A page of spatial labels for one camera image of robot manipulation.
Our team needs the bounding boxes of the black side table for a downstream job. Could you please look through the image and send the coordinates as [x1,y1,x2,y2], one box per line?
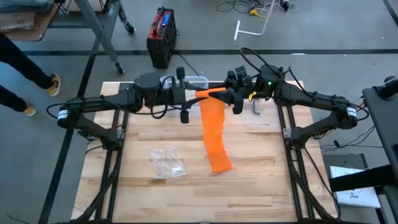
[362,75,398,175]

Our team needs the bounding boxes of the clear lid with black handle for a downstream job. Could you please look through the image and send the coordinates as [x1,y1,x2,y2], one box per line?
[241,96,280,129]

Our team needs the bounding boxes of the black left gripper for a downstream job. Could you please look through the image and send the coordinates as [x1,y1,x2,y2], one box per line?
[169,66,208,124]

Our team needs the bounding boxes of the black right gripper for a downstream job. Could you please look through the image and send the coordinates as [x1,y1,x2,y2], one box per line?
[207,69,259,115]

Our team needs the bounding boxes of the black power cable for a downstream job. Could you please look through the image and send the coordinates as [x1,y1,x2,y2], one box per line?
[175,29,201,77]

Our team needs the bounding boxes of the person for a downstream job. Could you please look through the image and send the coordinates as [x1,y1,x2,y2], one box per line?
[0,32,62,118]

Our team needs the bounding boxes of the brown cardboard sheet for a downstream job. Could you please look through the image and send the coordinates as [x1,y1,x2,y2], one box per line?
[0,2,60,43]

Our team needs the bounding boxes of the white paper box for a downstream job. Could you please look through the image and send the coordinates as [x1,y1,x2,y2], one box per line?
[329,166,382,209]

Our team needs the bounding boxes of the red and black power station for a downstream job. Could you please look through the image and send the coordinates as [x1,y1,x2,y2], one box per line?
[146,6,178,70]

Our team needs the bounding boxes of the tangled dark floor cables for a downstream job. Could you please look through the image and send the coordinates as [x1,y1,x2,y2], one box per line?
[215,0,265,15]

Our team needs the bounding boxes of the orange elastic bandage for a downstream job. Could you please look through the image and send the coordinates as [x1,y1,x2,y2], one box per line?
[195,87,234,174]

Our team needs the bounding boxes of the grey rolling cart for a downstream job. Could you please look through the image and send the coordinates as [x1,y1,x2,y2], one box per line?
[0,0,137,75]

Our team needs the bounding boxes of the white T-shaped pipe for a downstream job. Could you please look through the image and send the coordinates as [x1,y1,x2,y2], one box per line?
[233,0,277,42]

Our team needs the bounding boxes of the black flat beam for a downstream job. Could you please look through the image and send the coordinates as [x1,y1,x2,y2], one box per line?
[328,164,398,193]

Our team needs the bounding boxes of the black aluminium rig frame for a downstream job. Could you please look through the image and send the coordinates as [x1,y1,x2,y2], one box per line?
[93,75,312,224]

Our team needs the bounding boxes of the black cable bundle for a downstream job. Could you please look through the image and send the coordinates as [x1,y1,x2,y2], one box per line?
[287,147,341,222]
[70,146,124,224]

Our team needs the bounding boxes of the clear plastic storage bin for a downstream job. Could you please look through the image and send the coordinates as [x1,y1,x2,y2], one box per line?
[159,75,210,94]

